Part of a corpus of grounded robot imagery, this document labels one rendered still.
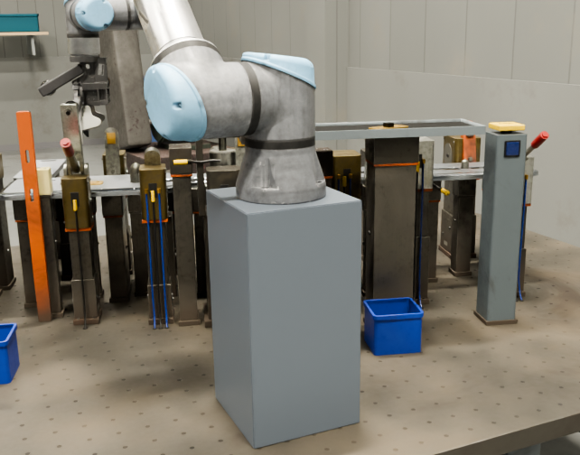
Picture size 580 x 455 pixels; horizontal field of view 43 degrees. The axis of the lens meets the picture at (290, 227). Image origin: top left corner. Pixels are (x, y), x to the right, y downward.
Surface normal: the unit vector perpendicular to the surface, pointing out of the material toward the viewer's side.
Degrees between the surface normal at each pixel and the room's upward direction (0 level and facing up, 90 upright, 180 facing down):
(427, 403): 0
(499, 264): 90
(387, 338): 90
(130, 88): 78
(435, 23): 90
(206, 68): 44
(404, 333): 90
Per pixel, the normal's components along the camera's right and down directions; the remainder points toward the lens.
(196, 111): 0.42, 0.40
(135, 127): 0.51, 0.01
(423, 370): -0.01, -0.97
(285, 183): 0.15, -0.05
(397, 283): 0.14, 0.25
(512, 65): -0.91, 0.12
